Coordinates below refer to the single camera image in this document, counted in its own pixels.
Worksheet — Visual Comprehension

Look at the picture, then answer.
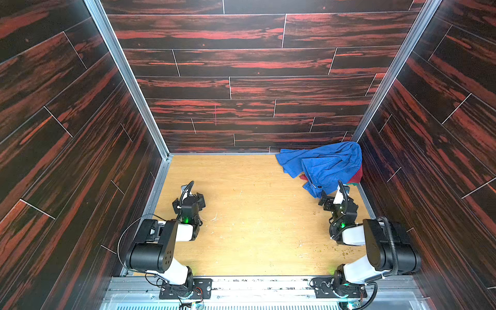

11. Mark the blue cloth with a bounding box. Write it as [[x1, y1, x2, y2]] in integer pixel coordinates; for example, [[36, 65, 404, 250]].
[[276, 142, 362, 199]]

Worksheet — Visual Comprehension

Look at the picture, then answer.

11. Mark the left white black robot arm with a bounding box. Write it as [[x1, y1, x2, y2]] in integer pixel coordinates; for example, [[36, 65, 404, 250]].
[[125, 193, 205, 298]]

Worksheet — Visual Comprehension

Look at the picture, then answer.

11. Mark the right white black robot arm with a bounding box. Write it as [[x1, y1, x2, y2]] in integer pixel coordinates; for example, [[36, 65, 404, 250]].
[[314, 189, 421, 298]]

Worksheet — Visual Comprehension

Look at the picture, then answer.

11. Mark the dark red cloth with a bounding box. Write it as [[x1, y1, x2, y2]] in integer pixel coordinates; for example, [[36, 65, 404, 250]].
[[298, 167, 363, 184]]

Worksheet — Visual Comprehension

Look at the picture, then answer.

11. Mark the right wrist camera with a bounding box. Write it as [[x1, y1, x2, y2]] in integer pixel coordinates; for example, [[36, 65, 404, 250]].
[[333, 187, 347, 205]]

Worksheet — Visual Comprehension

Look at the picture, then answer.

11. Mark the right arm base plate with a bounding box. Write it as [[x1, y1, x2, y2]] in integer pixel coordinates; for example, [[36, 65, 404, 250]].
[[309, 277, 368, 299]]

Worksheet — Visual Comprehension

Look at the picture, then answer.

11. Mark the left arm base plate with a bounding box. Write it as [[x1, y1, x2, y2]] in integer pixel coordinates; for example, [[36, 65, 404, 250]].
[[159, 278, 213, 300]]

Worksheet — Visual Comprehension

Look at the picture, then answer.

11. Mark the aluminium front rail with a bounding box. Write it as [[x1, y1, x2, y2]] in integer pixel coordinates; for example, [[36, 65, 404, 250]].
[[101, 276, 432, 309]]

